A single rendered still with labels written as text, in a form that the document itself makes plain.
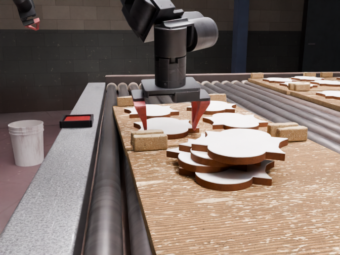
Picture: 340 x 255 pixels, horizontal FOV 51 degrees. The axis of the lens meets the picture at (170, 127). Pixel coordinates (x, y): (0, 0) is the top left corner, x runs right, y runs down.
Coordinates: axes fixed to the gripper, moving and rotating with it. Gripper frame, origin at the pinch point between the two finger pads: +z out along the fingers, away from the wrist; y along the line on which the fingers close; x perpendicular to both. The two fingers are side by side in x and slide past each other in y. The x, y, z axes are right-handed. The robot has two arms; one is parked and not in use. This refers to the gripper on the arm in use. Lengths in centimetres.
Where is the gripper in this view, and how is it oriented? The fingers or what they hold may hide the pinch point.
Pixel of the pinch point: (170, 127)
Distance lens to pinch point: 69.7
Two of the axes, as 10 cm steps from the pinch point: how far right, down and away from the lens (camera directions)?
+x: 1.9, 4.3, -8.8
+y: -9.8, 0.8, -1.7
